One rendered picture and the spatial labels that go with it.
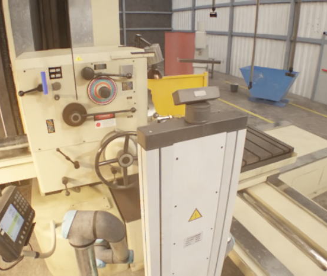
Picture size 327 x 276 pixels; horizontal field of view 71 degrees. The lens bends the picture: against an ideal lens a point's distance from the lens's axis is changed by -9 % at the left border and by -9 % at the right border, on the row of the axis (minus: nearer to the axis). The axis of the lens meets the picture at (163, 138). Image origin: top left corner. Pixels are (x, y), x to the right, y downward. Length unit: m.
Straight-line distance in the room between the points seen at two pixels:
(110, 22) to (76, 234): 1.65
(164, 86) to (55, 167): 3.04
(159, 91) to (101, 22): 2.42
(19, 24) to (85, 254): 1.66
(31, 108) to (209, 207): 1.10
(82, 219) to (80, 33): 1.51
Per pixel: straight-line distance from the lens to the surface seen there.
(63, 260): 2.33
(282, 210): 2.23
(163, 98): 4.42
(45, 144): 1.61
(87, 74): 1.45
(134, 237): 2.27
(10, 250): 1.32
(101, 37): 2.18
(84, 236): 1.05
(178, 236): 0.88
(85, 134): 1.60
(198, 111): 0.67
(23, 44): 2.14
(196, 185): 0.79
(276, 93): 7.60
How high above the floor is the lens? 2.02
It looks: 24 degrees down
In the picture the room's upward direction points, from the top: straight up
